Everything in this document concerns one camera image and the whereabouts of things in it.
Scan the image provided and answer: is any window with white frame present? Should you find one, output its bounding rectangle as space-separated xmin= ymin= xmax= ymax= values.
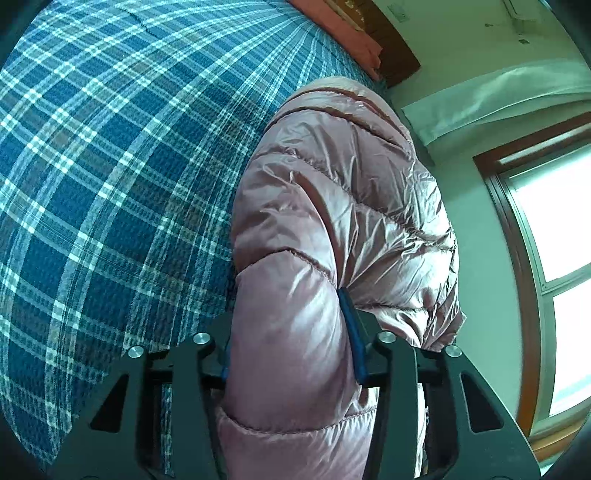
xmin=473 ymin=113 xmax=591 ymax=464

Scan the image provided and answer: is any red pillow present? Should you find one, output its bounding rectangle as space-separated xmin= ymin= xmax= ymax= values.
xmin=288 ymin=0 xmax=385 ymax=80

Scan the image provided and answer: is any white curtain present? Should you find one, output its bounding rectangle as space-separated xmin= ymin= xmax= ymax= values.
xmin=401 ymin=59 xmax=591 ymax=147

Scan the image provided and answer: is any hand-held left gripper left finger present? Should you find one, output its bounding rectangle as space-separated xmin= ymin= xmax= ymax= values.
xmin=50 ymin=313 xmax=234 ymax=480

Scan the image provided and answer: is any brown wooden headboard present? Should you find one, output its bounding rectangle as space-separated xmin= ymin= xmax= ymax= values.
xmin=323 ymin=0 xmax=422 ymax=89

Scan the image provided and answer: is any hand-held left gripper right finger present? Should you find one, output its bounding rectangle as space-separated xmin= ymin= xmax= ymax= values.
xmin=336 ymin=288 xmax=542 ymax=480

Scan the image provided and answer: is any pink puffer jacket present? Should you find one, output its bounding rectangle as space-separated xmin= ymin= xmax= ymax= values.
xmin=213 ymin=76 xmax=468 ymax=480

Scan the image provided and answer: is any blue plaid bed sheet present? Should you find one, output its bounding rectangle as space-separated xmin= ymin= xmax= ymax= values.
xmin=0 ymin=0 xmax=391 ymax=472

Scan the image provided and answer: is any white wall air conditioner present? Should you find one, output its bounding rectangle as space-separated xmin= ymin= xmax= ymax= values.
xmin=502 ymin=0 xmax=557 ymax=34

